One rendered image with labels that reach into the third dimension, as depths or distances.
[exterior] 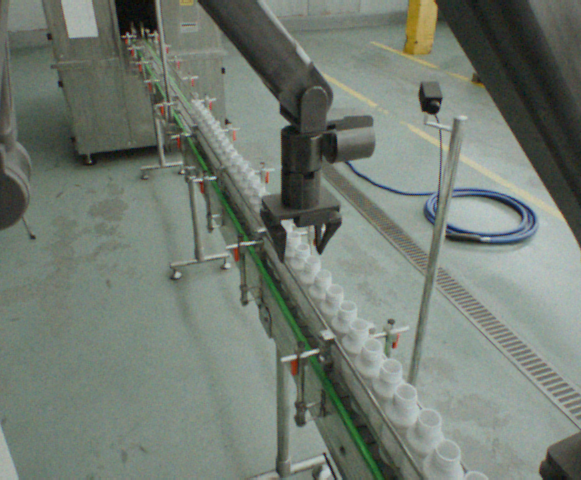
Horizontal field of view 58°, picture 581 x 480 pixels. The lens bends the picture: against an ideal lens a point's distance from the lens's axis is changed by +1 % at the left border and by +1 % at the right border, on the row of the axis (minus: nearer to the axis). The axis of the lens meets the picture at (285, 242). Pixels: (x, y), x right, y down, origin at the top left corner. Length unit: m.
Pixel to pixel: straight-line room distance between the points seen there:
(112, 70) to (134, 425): 3.03
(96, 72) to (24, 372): 2.61
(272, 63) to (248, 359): 2.10
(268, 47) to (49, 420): 2.16
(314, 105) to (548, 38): 0.48
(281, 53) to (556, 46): 0.46
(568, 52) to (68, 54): 4.46
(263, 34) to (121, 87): 4.06
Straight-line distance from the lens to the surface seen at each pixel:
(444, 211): 1.56
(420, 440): 0.91
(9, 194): 0.62
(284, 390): 1.74
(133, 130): 4.77
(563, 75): 0.21
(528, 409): 2.62
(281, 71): 0.63
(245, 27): 0.62
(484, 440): 2.44
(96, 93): 4.66
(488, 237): 3.65
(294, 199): 0.71
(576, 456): 0.50
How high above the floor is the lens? 1.83
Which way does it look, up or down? 32 degrees down
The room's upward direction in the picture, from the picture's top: straight up
